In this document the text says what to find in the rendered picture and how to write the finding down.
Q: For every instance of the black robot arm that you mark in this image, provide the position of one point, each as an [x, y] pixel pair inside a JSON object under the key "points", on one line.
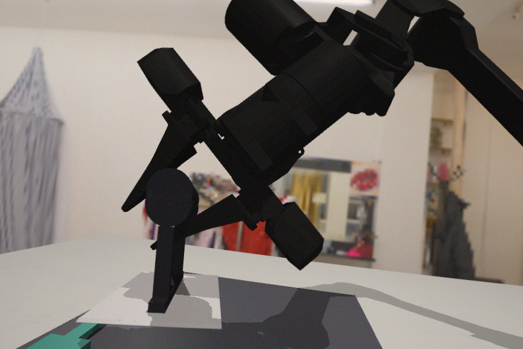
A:
{"points": [[362, 76]]}

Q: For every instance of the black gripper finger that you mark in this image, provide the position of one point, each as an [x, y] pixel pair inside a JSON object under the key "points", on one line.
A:
{"points": [[173, 150], [225, 212]]}

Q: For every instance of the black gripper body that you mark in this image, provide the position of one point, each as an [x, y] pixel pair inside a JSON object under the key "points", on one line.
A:
{"points": [[265, 130]]}

